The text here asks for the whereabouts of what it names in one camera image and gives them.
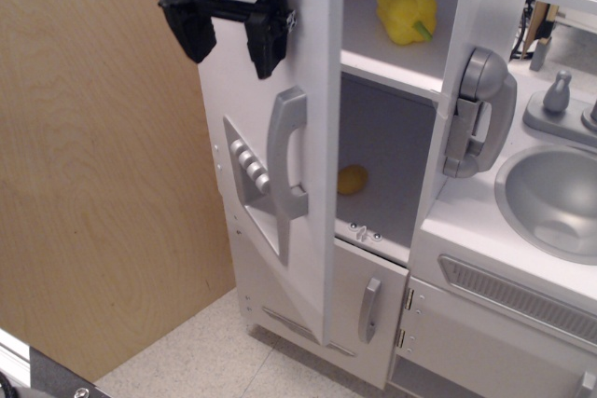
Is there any white toy fridge door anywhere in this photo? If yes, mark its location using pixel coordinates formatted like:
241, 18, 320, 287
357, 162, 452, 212
199, 0, 343, 344

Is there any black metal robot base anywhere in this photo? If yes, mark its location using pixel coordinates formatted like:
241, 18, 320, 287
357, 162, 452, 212
1, 329, 109, 398

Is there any grey ice dispenser panel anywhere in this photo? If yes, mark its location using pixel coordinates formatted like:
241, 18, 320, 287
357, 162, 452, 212
223, 117, 290, 267

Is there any yellow toy bell pepper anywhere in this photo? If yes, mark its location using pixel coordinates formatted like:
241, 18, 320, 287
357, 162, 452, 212
376, 0, 437, 46

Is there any small yellow toy lemon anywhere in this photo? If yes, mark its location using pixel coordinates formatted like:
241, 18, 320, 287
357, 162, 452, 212
337, 164, 368, 196

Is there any white toy kitchen cabinet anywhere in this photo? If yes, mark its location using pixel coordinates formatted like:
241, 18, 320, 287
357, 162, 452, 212
186, 0, 597, 398

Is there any grey toy telephone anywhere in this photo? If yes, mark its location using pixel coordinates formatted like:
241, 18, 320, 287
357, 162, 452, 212
443, 48, 518, 178

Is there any white lower freezer door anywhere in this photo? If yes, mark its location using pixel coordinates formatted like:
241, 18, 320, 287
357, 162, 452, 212
247, 239, 408, 389

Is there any upper brass hinge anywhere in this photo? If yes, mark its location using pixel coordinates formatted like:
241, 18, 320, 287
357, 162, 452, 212
404, 288, 414, 309

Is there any brass hinge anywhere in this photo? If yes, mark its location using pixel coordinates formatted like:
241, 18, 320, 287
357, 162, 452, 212
404, 288, 414, 309
396, 328, 405, 349

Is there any grey toy faucet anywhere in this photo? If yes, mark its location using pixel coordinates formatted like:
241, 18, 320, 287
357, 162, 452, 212
523, 70, 596, 147

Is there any lower brass hinge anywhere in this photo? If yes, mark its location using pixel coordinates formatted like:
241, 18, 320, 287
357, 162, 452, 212
396, 328, 405, 349

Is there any grey toy sink basin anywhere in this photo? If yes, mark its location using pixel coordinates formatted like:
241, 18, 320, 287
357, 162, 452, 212
494, 145, 596, 266

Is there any white oven door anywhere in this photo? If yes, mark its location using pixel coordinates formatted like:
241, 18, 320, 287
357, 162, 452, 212
390, 278, 596, 397

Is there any grey vent grille panel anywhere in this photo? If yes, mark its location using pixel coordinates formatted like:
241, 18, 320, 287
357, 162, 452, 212
437, 254, 596, 346

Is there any grey fridge door handle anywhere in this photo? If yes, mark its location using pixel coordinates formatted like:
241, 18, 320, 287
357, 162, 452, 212
266, 85, 310, 220

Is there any grey freezer door handle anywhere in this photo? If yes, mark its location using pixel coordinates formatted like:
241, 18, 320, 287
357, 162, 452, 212
357, 277, 382, 344

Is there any grey oven door handle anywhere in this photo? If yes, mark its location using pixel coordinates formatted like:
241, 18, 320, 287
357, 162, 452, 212
573, 371, 597, 398

